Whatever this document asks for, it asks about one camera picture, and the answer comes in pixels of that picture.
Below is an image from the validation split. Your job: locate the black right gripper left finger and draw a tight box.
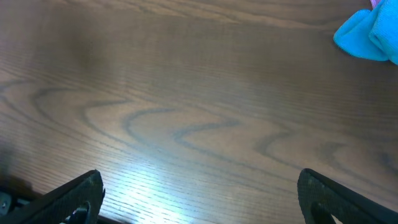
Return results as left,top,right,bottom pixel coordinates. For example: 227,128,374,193
1,170,105,224

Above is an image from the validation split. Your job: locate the crumpled purple cloth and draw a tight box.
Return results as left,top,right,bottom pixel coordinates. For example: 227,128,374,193
370,0,381,8

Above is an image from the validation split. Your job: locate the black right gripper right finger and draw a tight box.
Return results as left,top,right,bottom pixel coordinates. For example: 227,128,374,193
297,169,397,224

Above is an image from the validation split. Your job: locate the crumpled blue cloth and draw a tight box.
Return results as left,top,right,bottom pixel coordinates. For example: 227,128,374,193
333,0,397,64

